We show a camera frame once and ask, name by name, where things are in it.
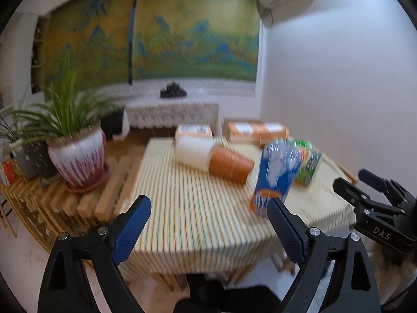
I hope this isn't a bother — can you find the orange and white cup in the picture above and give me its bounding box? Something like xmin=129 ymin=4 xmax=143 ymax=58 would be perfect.
xmin=175 ymin=136 xmax=255 ymax=184

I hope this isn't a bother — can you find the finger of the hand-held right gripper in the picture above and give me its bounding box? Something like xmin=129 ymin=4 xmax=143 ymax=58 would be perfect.
xmin=333 ymin=178 xmax=404 ymax=216
xmin=358 ymin=169 xmax=407 ymax=200

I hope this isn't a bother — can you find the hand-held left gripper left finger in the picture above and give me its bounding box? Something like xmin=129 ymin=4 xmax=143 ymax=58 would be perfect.
xmin=37 ymin=195 xmax=152 ymax=313

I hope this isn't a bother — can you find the red packet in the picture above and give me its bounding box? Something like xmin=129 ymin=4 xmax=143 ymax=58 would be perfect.
xmin=1 ymin=158 xmax=21 ymax=187

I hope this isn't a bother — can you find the small orange cardboard box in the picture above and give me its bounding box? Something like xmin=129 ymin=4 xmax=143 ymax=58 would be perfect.
xmin=175 ymin=124 xmax=213 ymax=141

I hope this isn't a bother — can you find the wooden slatted bench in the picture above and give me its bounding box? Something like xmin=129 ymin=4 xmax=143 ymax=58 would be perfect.
xmin=0 ymin=154 xmax=144 ymax=249

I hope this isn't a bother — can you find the dark teapot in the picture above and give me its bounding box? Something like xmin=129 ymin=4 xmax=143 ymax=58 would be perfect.
xmin=159 ymin=81 xmax=187 ymax=99

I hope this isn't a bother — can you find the wall shelf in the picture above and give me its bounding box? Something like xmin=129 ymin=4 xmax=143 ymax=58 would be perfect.
xmin=30 ymin=15 xmax=51 ymax=96

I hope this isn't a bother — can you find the long orange cardboard box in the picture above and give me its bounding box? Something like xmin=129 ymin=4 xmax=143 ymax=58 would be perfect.
xmin=227 ymin=121 xmax=290 ymax=147

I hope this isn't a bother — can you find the green snack packet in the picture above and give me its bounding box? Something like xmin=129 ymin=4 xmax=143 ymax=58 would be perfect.
xmin=293 ymin=140 xmax=323 ymax=187

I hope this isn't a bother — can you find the plant in red white pot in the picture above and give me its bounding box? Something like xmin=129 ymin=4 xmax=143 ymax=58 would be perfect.
xmin=12 ymin=51 xmax=122 ymax=193

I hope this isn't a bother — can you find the black plant pot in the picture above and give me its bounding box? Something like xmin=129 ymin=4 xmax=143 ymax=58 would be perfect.
xmin=100 ymin=107 xmax=127 ymax=141

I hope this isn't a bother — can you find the striped tablecloth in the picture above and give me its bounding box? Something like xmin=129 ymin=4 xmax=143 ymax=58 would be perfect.
xmin=125 ymin=137 xmax=358 ymax=282

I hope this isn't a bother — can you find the plant in grey pot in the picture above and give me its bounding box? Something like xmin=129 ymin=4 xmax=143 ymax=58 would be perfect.
xmin=0 ymin=104 xmax=60 ymax=180

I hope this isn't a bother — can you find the white lace tablecloth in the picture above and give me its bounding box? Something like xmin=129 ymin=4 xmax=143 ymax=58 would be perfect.
xmin=125 ymin=100 xmax=224 ymax=137

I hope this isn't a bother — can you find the landscape wall painting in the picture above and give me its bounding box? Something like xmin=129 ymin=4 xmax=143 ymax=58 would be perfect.
xmin=43 ymin=0 xmax=262 ymax=98

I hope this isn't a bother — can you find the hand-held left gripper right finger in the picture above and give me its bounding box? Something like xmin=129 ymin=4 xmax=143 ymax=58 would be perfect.
xmin=267 ymin=197 xmax=382 ymax=313

